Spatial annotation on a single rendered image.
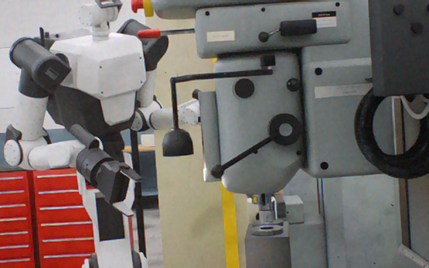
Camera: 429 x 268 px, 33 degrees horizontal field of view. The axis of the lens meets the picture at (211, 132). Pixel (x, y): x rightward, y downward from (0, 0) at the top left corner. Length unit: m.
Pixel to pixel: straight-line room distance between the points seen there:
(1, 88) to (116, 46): 8.83
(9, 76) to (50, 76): 8.88
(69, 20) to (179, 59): 7.54
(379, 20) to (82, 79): 1.06
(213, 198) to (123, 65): 1.35
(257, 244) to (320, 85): 0.55
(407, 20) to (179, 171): 2.19
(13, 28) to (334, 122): 9.62
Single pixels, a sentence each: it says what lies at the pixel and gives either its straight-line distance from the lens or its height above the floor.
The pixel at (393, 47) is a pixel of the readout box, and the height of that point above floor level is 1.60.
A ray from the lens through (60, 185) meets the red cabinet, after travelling 6.31.
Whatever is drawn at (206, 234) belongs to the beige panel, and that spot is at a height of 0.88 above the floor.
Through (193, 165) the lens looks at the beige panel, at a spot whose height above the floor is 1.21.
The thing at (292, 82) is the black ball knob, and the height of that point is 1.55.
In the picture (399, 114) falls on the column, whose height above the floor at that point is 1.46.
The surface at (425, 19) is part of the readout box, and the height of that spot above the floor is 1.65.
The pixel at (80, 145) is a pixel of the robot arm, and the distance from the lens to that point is 1.98.
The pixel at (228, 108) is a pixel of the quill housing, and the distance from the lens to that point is 1.57.
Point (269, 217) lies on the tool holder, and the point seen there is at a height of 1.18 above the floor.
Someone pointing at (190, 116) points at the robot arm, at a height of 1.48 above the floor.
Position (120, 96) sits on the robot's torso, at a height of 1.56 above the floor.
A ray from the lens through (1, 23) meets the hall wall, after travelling 11.06.
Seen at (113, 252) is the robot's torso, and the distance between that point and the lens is 2.25.
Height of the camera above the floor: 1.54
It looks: 3 degrees down
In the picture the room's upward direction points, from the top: 4 degrees counter-clockwise
